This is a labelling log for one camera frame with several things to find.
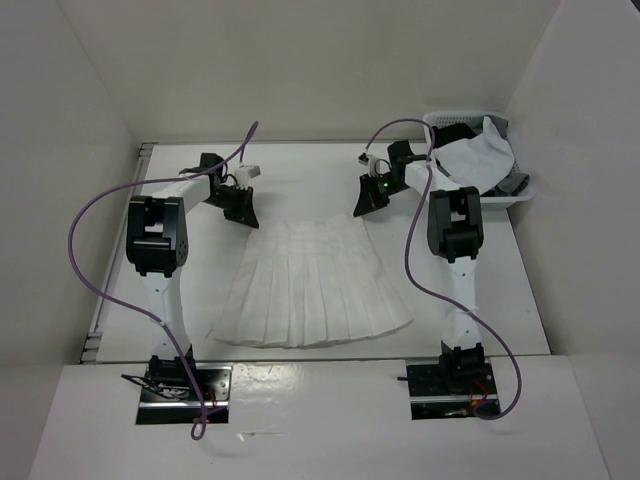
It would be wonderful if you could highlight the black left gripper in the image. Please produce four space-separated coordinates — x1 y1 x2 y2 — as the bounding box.
203 184 258 229

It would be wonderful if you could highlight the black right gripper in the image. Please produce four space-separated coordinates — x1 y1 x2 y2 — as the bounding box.
354 173 410 217

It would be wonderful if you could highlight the white pleated skirt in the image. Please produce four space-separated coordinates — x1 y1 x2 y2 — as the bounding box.
210 214 413 349

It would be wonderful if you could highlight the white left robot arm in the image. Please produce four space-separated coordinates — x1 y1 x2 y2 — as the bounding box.
125 153 259 400

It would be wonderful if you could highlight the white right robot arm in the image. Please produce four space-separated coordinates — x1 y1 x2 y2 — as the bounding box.
236 141 485 393

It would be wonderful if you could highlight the black garment in basket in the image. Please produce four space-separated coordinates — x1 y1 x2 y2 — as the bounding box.
433 123 477 149

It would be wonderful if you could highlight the white garment in basket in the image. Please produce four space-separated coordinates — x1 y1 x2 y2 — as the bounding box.
433 115 515 194

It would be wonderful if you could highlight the white plastic basket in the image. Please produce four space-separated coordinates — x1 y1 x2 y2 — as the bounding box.
423 110 534 208

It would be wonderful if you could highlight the grey garment in basket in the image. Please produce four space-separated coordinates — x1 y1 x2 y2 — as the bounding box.
483 115 530 198

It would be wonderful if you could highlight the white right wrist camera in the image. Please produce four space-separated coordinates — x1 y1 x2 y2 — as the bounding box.
357 152 391 176

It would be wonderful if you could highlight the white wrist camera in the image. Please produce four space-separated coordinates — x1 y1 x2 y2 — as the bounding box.
233 164 261 188
357 152 391 176

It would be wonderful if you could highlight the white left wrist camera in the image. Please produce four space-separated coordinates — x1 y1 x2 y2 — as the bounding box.
233 164 261 188

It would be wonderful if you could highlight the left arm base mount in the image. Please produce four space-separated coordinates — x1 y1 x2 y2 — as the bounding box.
121 364 233 425

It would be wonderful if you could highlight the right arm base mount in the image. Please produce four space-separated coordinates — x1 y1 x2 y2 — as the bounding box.
396 358 502 420

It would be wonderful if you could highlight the aluminium table edge rail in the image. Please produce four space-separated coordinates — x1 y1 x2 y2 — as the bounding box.
79 142 156 364

